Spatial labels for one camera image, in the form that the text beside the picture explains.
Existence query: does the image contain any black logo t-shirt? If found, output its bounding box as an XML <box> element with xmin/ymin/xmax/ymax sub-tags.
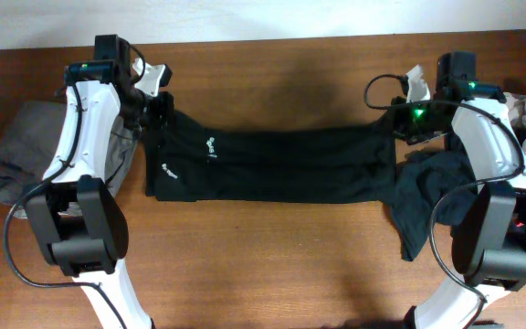
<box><xmin>143</xmin><ymin>111</ymin><xmax>395</xmax><ymax>204</ymax></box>

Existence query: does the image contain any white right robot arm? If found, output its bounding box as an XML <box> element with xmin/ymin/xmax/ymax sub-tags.
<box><xmin>391</xmin><ymin>51</ymin><xmax>526</xmax><ymax>329</ymax></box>

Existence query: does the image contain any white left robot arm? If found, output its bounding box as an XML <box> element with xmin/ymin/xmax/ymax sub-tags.
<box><xmin>19</xmin><ymin>35</ymin><xmax>174</xmax><ymax>328</ymax></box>

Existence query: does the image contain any dark teal black garment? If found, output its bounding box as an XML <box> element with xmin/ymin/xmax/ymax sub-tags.
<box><xmin>389</xmin><ymin>151</ymin><xmax>474</xmax><ymax>261</ymax></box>

